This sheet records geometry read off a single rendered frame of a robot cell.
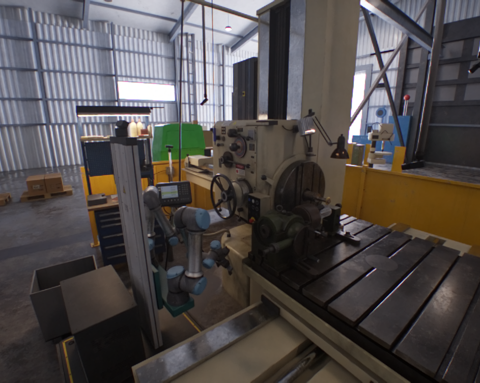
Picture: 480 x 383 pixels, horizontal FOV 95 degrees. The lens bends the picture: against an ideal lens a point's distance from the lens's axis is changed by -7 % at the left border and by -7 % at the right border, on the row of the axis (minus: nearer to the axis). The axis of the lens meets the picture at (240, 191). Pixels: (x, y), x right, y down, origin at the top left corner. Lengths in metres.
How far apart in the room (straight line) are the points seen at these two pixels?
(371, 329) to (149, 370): 1.03
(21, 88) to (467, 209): 15.35
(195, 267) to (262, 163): 0.89
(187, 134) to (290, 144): 4.15
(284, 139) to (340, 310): 1.25
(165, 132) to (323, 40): 4.15
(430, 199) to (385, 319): 2.62
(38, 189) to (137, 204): 6.67
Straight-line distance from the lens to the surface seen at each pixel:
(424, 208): 3.83
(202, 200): 4.84
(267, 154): 1.81
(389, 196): 3.95
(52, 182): 7.99
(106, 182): 4.22
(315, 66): 2.38
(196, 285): 1.53
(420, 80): 14.93
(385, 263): 1.79
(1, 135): 14.90
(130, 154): 1.41
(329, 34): 2.43
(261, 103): 2.81
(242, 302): 2.72
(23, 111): 14.72
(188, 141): 5.88
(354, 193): 4.17
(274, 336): 1.54
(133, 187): 1.44
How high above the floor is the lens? 1.84
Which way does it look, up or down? 16 degrees down
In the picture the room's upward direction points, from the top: straight up
